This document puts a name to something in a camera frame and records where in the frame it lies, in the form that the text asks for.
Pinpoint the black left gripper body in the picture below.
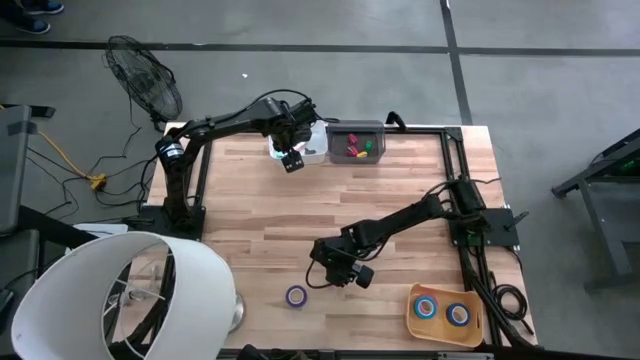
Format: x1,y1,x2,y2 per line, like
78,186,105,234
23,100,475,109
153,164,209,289
268,98,320,174

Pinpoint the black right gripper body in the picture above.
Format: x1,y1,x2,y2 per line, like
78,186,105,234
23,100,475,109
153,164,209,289
308,233,375,290

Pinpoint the light blue tape roll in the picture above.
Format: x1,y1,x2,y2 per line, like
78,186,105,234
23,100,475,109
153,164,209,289
412,294,440,321

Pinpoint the dark blue tape roll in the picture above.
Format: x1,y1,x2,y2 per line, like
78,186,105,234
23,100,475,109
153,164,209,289
445,302,472,328

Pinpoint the purple tape roll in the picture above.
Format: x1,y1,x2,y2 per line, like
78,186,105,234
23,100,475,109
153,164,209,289
284,284,309,309

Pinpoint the white plastic bin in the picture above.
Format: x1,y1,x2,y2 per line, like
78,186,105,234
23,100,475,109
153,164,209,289
267,119,330,167

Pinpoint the grey translucent plastic bin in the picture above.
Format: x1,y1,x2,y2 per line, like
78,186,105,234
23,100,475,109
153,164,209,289
326,119,388,166

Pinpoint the silver lamp base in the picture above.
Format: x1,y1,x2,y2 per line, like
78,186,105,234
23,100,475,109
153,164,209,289
228,291,247,334

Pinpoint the tan plastic bin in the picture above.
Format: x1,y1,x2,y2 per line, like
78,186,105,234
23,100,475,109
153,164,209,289
404,281,485,349

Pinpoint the white lamp shade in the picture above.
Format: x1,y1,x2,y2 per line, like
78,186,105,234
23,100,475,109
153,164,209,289
10,230,238,360

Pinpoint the white flat box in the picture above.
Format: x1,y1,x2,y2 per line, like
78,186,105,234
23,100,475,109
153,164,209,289
71,222,131,241

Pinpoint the dark metal table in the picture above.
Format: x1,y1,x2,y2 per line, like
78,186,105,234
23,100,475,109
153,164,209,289
551,128,640,292

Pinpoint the person's shoe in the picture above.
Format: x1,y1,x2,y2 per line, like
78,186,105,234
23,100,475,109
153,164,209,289
0,14,52,36
21,0,65,16

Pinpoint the grey metal cabinet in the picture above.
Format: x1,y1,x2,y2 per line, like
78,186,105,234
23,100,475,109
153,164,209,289
0,104,34,237

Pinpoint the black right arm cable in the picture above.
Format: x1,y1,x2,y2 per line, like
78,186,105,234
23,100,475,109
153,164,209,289
304,256,351,291

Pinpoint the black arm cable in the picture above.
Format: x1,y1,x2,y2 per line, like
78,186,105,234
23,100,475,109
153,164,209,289
304,256,351,291
248,88,342,124

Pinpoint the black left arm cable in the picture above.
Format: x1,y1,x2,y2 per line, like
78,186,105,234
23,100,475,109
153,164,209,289
248,88,342,124

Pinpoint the black frame clamp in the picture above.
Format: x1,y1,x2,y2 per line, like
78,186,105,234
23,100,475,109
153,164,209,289
385,110,409,133

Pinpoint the black wire floor fan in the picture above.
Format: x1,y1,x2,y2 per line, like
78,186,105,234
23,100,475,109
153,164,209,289
103,34,184,133

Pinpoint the black aluminium table frame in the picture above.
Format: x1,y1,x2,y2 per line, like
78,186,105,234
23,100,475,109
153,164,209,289
181,122,539,360

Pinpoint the coiled black cable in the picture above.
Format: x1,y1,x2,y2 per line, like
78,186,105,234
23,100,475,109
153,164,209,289
491,283,535,337

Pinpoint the yellow extension cable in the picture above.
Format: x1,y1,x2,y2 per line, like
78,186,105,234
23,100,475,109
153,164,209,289
0,103,109,192

